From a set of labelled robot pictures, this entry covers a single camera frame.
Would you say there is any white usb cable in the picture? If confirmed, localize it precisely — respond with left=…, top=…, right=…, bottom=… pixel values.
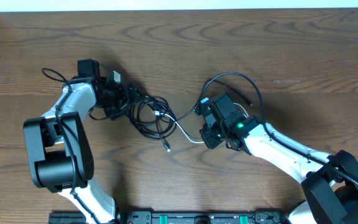
left=150, top=102, right=250, bottom=145

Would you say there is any black usb cable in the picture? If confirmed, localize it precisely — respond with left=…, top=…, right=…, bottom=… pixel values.
left=126, top=78, right=254, bottom=153

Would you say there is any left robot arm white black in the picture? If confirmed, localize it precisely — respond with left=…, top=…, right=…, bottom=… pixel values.
left=23, top=59, right=142, bottom=223

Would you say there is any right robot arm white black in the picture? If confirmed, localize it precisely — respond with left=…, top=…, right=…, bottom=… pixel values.
left=195, top=94, right=358, bottom=223

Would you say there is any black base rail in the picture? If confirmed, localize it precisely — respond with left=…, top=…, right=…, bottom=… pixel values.
left=48, top=210, right=291, bottom=224

